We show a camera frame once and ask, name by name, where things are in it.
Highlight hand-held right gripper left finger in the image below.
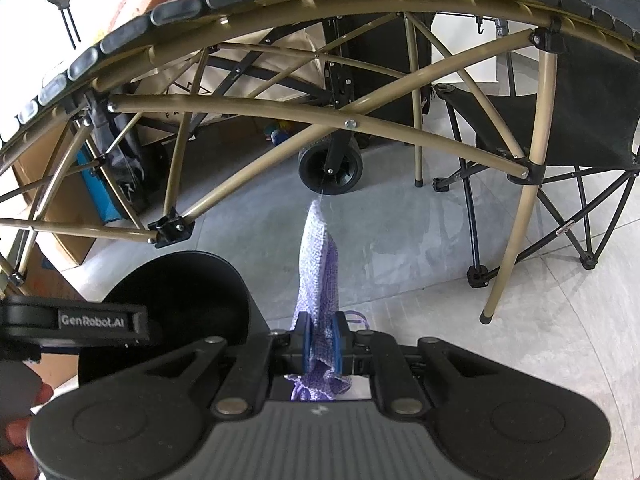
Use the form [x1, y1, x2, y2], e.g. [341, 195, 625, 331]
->
[137, 312, 314, 417]

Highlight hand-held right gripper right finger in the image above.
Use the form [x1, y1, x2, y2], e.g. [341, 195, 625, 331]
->
[330, 312, 506, 417]

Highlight purple mesh pouch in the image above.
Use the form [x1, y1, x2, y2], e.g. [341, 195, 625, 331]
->
[285, 199, 368, 402]

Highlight black trash bin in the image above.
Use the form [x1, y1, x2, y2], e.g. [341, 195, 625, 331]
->
[77, 251, 273, 391]

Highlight person's left hand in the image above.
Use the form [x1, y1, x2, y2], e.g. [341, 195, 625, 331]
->
[0, 382, 55, 480]

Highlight cardboard box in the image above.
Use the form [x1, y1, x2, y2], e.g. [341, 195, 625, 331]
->
[10, 125, 98, 266]

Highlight blue flat box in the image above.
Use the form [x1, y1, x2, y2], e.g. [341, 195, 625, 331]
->
[75, 150, 123, 226]

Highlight olive folding table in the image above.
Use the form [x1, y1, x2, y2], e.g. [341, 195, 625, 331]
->
[0, 0, 640, 323]

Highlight black bag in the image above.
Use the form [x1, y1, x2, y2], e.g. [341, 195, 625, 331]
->
[90, 105, 151, 211]

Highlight black folding wagon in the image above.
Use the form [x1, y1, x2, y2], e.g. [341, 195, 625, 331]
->
[297, 10, 436, 196]

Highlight black folding chair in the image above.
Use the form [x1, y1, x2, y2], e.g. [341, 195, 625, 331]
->
[432, 0, 640, 288]

